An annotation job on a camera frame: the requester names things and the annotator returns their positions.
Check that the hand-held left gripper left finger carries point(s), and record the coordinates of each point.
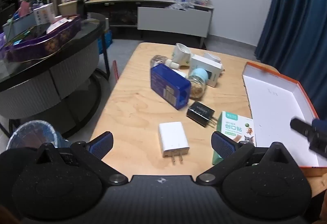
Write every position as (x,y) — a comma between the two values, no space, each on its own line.
(102,144)

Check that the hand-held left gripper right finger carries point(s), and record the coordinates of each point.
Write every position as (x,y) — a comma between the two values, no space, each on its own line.
(222,146)

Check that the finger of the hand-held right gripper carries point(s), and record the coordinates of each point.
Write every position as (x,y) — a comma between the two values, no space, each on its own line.
(301,128)

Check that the green bandage box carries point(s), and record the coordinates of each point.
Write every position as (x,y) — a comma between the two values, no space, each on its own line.
(232,124)

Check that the orange-edged cardboard box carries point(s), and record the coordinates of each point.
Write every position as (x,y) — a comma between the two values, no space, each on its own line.
(276,111)

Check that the black wall charger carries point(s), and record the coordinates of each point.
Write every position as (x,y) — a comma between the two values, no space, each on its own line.
(200,113)

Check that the toothpick jar with blue lid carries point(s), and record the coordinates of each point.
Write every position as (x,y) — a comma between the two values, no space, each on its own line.
(198,83)

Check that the blue plastic box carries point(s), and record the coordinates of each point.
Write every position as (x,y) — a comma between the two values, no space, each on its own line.
(167,83)

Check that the white carton box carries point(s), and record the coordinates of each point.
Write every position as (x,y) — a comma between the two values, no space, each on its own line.
(204,63)

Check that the small white adapter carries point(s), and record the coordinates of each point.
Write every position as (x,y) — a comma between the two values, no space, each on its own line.
(212,57)

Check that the white mosquito heater green leaf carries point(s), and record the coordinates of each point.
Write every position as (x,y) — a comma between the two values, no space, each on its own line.
(181,54)

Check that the clear liquid refill bottle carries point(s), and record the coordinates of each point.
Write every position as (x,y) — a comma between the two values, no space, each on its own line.
(159,60)

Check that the red spiral strip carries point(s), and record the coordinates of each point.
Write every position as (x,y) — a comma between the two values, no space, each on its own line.
(116,70)

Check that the round black coffee table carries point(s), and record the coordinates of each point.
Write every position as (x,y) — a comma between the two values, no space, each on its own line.
(51,73)

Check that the purple tin tray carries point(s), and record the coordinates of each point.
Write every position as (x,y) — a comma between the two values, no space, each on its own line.
(46,42)

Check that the blue curtain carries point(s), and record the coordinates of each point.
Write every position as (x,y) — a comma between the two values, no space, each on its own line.
(293,9)

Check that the grey television cabinet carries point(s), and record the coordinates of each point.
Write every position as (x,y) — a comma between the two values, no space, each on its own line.
(173,22)

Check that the beige paper cup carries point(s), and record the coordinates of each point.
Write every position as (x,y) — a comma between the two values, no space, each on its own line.
(67,8)

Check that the white product box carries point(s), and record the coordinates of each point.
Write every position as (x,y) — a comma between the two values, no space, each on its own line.
(44,14)

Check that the clear plastic bag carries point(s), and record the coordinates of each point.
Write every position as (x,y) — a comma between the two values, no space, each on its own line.
(176,5)

